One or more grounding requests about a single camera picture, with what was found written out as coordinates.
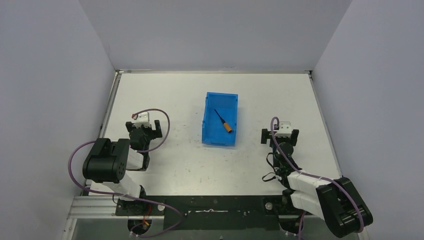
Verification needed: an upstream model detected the orange handled screwdriver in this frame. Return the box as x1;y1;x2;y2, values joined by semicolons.
214;109;233;134

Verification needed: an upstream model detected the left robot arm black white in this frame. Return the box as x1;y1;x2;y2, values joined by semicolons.
82;120;163;216

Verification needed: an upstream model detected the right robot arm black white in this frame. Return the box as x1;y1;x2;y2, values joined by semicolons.
260;126;374;238

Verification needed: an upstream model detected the blue plastic bin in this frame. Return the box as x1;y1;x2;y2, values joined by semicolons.
201;92;239;147

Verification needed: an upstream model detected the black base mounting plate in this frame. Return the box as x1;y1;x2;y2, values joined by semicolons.
115;195;302;233

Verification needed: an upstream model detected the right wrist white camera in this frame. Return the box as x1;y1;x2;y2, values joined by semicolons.
275;121;293;138

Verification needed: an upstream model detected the wrist white camera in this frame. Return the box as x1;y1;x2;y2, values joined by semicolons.
132;111;151;128
275;121;293;138

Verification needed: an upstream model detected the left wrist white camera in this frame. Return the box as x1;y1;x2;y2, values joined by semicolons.
132;111;151;128

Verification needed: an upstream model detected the aluminium frame rail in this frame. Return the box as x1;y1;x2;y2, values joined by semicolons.
67;194;366;220

